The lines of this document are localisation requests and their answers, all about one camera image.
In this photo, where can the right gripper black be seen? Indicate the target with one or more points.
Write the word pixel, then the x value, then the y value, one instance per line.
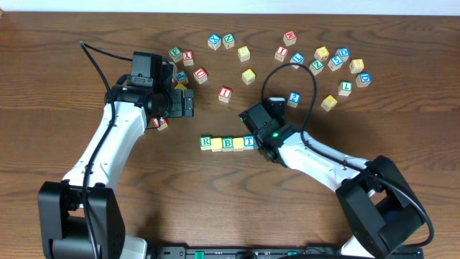
pixel 261 145

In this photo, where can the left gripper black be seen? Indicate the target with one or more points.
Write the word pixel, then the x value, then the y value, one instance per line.
pixel 178 103

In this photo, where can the blue T block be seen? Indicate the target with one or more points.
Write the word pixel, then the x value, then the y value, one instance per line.
pixel 248 142

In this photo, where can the yellow O block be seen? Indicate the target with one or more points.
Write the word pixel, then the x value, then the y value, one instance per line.
pixel 216 144
pixel 238 144

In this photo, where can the green B block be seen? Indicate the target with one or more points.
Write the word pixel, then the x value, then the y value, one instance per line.
pixel 227 144

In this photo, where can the green R block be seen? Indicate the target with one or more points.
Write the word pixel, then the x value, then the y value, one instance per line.
pixel 205 143

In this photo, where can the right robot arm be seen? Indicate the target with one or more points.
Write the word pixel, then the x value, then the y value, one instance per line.
pixel 383 212

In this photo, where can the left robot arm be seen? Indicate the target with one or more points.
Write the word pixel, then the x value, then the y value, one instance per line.
pixel 80 216

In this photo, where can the yellow block left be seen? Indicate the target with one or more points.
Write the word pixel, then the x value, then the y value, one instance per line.
pixel 180 86

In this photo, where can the blue P block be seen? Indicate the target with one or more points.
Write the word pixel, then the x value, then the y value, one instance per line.
pixel 182 77

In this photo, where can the red A block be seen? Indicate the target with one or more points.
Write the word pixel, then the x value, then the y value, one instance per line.
pixel 159 123

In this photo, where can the red U block far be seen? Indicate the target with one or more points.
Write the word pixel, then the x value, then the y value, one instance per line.
pixel 200 75

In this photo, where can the red I block near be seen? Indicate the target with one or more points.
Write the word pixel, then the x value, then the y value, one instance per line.
pixel 224 94

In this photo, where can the red i block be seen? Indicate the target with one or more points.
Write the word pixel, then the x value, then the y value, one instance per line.
pixel 224 94
pixel 281 53

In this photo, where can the red Y block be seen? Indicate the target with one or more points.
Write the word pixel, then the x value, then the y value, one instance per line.
pixel 187 57

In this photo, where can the green F block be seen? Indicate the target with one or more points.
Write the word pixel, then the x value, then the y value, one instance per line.
pixel 176 54

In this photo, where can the blue 2 block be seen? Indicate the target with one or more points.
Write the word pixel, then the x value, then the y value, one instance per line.
pixel 293 99

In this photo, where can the yellow block centre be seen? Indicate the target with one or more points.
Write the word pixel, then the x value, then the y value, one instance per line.
pixel 248 76

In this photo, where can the blue X block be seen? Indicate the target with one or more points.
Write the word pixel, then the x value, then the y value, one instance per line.
pixel 214 41

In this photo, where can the green N block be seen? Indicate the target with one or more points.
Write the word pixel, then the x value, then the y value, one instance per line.
pixel 228 41

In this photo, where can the yellow C block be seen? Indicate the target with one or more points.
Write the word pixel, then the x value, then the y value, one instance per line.
pixel 244 53

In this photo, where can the yellow K block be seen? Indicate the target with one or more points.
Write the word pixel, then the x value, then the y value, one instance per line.
pixel 329 103

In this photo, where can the blue L block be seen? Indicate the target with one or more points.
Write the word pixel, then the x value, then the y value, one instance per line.
pixel 297 59

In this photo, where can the red I block far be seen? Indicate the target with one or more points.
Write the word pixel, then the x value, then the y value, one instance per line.
pixel 281 53

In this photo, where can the green Z block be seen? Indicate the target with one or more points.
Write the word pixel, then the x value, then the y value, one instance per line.
pixel 316 67

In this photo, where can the green 7 block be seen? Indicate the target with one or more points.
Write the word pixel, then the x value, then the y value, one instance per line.
pixel 345 88

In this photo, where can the yellow block far right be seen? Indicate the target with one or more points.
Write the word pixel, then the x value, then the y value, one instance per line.
pixel 321 54

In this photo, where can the blue 5 block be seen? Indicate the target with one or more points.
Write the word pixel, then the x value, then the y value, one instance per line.
pixel 335 63

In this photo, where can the blue D block right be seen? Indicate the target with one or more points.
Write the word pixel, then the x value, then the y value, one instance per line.
pixel 363 80

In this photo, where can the blue d block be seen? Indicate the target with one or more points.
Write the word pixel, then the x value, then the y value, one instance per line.
pixel 343 53
pixel 363 80

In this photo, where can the blue D block far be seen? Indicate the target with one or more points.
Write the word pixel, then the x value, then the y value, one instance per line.
pixel 343 53

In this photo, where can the yellow 8 block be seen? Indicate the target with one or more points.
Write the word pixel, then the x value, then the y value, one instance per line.
pixel 356 66

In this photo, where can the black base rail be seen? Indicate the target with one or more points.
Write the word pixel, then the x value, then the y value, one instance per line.
pixel 176 252

